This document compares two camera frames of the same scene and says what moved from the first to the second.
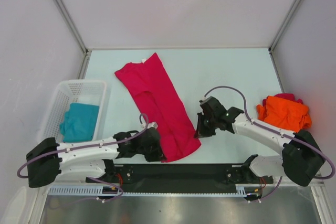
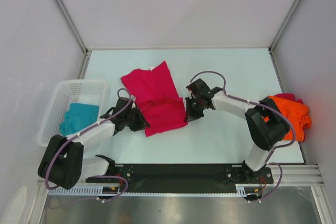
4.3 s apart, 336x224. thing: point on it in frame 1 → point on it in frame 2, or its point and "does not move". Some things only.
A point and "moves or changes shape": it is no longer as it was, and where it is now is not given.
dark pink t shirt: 287,96 does not move
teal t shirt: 79,123 does not move
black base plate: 181,175 does not move
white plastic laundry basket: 94,93 does not move
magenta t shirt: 148,84 moves or changes shape
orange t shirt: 284,113 does not move
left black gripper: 158,155 → 142,123
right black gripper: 201,131 → 191,115
